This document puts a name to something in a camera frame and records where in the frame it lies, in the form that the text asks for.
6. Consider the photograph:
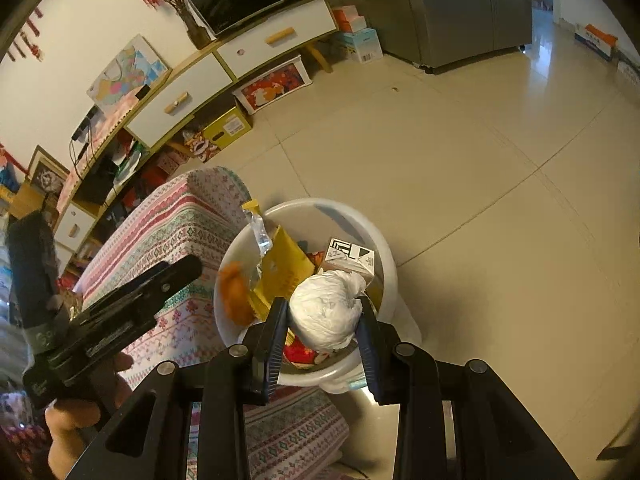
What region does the small white cabinet drawer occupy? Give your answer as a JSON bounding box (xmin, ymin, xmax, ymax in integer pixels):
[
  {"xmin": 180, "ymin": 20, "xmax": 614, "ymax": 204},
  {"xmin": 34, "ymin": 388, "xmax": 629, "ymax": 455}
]
[{"xmin": 52, "ymin": 202, "xmax": 99, "ymax": 252}]

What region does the framed dark picture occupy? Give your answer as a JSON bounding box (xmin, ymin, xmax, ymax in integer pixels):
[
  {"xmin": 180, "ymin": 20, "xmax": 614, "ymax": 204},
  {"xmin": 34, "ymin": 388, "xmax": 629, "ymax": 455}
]
[{"xmin": 26, "ymin": 145, "xmax": 71, "ymax": 197}]

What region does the white and blue box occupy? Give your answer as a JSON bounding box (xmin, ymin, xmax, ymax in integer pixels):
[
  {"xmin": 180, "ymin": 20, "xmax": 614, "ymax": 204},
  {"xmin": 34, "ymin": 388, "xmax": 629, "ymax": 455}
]
[{"xmin": 340, "ymin": 27, "xmax": 385, "ymax": 64}]

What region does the red packet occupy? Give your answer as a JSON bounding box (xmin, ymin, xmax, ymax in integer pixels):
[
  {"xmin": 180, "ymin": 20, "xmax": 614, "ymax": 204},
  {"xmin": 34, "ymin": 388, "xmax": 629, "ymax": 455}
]
[{"xmin": 284, "ymin": 335, "xmax": 331, "ymax": 367}]

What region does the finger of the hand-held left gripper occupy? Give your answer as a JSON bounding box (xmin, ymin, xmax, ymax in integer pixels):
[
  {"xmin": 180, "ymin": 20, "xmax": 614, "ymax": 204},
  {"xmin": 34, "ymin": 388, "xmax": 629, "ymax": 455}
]
[
  {"xmin": 50, "ymin": 307, "xmax": 157, "ymax": 377},
  {"xmin": 75, "ymin": 255, "xmax": 202, "ymax": 333}
]

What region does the orange peel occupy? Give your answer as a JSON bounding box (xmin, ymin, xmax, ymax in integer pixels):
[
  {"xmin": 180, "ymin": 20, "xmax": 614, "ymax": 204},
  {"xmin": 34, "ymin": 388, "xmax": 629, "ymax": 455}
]
[{"xmin": 220, "ymin": 261, "xmax": 256, "ymax": 325}]

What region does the colourful map board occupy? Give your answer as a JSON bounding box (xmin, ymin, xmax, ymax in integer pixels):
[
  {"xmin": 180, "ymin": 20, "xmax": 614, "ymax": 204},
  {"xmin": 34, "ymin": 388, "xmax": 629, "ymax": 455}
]
[{"xmin": 87, "ymin": 35, "xmax": 171, "ymax": 112}]

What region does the white plastic bag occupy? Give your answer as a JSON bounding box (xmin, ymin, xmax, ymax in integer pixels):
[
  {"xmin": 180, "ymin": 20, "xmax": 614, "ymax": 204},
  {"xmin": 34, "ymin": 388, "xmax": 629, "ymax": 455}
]
[{"xmin": 289, "ymin": 270, "xmax": 367, "ymax": 352}]

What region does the orange cardboard box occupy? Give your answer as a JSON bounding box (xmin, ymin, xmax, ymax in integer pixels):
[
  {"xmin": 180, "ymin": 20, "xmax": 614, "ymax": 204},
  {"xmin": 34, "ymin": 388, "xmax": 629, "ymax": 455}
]
[{"xmin": 332, "ymin": 6, "xmax": 369, "ymax": 34}]

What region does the yellow padded envelope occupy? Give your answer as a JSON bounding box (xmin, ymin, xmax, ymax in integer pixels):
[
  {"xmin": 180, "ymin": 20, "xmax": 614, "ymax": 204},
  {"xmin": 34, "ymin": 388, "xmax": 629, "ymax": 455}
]
[{"xmin": 242, "ymin": 200, "xmax": 319, "ymax": 322}]

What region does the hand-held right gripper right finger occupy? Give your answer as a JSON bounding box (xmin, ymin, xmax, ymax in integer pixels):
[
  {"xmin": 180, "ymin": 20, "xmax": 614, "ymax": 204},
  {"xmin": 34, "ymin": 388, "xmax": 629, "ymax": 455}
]
[{"xmin": 356, "ymin": 297, "xmax": 581, "ymax": 480}]

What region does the framed red picture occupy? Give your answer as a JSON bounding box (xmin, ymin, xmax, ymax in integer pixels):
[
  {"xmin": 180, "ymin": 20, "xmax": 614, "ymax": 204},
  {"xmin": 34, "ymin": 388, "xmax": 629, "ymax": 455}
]
[{"xmin": 232, "ymin": 55, "xmax": 313, "ymax": 114}]

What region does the clear plastic wrapper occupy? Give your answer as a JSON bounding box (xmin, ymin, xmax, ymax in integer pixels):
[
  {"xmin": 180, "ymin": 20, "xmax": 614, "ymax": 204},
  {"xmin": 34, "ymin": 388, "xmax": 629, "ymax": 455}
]
[{"xmin": 247, "ymin": 210, "xmax": 274, "ymax": 257}]

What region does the wooden tv cabinet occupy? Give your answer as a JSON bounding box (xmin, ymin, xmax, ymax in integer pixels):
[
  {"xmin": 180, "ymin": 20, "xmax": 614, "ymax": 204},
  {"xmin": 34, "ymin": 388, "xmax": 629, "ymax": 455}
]
[{"xmin": 50, "ymin": 0, "xmax": 341, "ymax": 261}]

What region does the white plastic bucket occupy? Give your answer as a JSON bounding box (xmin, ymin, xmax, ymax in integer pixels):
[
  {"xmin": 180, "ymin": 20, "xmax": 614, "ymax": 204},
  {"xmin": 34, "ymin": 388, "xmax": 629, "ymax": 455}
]
[{"xmin": 214, "ymin": 199, "xmax": 423, "ymax": 395}]

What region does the lion pattern bag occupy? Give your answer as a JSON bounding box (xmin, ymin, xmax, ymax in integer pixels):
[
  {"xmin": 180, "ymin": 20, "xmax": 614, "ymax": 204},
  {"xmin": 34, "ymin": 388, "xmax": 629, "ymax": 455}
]
[{"xmin": 182, "ymin": 130, "xmax": 221, "ymax": 162}]

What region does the person's left hand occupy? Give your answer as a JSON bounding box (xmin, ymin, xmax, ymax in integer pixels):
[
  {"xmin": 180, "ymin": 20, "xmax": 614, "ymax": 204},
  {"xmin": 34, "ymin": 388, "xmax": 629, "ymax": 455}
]
[{"xmin": 45, "ymin": 355, "xmax": 135, "ymax": 478}]

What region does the vase with dried branches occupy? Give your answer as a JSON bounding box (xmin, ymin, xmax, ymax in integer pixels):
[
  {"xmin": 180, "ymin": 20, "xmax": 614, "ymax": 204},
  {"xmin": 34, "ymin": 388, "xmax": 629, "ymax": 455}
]
[{"xmin": 169, "ymin": 0, "xmax": 214, "ymax": 51}]

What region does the patterned striped blanket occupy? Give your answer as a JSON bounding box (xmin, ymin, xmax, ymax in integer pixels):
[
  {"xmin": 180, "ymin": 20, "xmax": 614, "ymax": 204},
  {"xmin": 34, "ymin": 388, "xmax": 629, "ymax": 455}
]
[{"xmin": 60, "ymin": 165, "xmax": 351, "ymax": 480}]

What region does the yellow cardboard box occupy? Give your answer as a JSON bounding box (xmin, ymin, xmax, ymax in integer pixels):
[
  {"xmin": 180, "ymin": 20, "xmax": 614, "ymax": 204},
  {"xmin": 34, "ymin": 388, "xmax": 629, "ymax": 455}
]
[{"xmin": 202, "ymin": 105, "xmax": 253, "ymax": 150}]

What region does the white blue orange carton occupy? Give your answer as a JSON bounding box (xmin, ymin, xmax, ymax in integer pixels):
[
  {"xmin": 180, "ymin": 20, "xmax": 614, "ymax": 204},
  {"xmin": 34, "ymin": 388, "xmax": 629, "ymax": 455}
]
[{"xmin": 574, "ymin": 24, "xmax": 621, "ymax": 62}]

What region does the grey refrigerator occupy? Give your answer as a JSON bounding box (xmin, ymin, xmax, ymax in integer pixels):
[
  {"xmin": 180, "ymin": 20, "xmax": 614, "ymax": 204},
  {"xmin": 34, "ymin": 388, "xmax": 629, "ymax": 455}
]
[{"xmin": 325, "ymin": 0, "xmax": 533, "ymax": 72}]

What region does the white printed carton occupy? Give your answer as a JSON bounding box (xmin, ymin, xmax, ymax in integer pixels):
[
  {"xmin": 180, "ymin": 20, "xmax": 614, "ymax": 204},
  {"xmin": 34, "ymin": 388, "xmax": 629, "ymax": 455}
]
[{"xmin": 322, "ymin": 237, "xmax": 377, "ymax": 284}]

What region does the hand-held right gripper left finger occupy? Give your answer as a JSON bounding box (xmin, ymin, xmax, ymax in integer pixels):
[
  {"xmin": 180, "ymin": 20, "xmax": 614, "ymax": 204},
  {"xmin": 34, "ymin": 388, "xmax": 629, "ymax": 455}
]
[{"xmin": 65, "ymin": 297, "xmax": 291, "ymax": 480}]

